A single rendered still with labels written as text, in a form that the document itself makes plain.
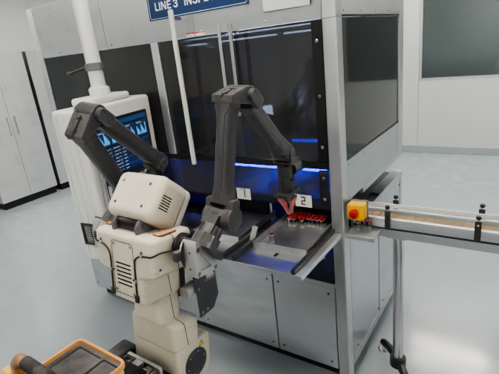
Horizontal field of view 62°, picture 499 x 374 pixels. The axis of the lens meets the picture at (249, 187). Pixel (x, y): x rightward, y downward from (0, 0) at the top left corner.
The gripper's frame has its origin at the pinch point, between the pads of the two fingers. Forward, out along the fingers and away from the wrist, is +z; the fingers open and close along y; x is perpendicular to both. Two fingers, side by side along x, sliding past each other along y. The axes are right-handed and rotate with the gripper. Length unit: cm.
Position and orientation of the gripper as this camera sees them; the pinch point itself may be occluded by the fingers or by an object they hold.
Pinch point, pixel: (288, 212)
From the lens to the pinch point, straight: 168.7
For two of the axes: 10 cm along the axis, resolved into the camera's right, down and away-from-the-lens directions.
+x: -8.3, -0.8, 5.5
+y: 5.4, -3.4, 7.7
